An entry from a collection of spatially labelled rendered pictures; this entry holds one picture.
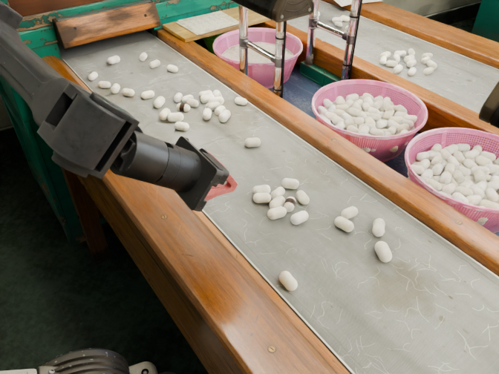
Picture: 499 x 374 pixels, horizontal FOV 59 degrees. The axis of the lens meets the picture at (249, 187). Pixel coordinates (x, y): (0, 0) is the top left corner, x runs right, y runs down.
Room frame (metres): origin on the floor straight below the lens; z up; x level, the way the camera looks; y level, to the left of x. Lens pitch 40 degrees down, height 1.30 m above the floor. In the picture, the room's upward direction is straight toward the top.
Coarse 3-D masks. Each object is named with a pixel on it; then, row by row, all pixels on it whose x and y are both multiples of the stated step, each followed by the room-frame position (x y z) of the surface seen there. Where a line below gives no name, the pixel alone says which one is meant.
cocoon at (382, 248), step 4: (376, 244) 0.49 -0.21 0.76; (380, 244) 0.49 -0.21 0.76; (384, 244) 0.49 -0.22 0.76; (376, 248) 0.49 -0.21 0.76; (380, 248) 0.48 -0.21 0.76; (384, 248) 0.48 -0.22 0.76; (388, 248) 0.48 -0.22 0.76; (376, 252) 0.48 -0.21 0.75; (380, 252) 0.48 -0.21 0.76; (384, 252) 0.47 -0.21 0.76; (388, 252) 0.47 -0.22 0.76; (380, 256) 0.47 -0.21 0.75; (384, 256) 0.47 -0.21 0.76; (388, 256) 0.47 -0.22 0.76; (384, 260) 0.46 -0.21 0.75; (388, 260) 0.46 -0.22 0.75
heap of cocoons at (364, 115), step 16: (352, 96) 1.01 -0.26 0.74; (368, 96) 1.01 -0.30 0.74; (320, 112) 0.95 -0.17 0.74; (336, 112) 0.94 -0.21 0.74; (352, 112) 0.94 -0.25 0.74; (368, 112) 0.95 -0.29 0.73; (384, 112) 0.97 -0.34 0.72; (400, 112) 0.94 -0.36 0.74; (352, 128) 0.86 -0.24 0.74; (368, 128) 0.86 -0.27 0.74; (384, 128) 0.89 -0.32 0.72; (400, 128) 0.86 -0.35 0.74
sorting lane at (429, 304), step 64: (128, 64) 1.21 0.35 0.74; (192, 64) 1.21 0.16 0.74; (192, 128) 0.87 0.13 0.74; (256, 128) 0.87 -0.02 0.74; (320, 192) 0.64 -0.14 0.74; (256, 256) 0.48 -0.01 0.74; (320, 256) 0.48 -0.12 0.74; (448, 256) 0.48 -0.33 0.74; (320, 320) 0.36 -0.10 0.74; (384, 320) 0.36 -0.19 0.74; (448, 320) 0.36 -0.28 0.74
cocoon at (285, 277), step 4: (284, 272) 0.43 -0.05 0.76; (288, 272) 0.43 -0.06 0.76; (280, 276) 0.43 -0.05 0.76; (284, 276) 0.43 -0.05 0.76; (288, 276) 0.43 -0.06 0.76; (292, 276) 0.43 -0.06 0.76; (280, 280) 0.43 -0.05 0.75; (284, 280) 0.42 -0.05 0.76; (288, 280) 0.42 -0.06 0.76; (292, 280) 0.42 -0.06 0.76; (284, 284) 0.42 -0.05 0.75; (288, 284) 0.41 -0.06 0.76; (292, 284) 0.41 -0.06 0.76; (296, 284) 0.42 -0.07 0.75; (288, 288) 0.41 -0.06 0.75; (292, 288) 0.41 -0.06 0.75
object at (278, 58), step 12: (240, 12) 1.12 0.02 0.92; (240, 24) 1.12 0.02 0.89; (276, 24) 1.00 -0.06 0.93; (240, 36) 1.12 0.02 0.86; (276, 36) 1.00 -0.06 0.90; (240, 48) 1.12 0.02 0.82; (252, 48) 1.08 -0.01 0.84; (276, 48) 1.00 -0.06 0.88; (240, 60) 1.12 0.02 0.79; (276, 60) 1.00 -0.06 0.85; (276, 72) 1.00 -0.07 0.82; (276, 84) 1.00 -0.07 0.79
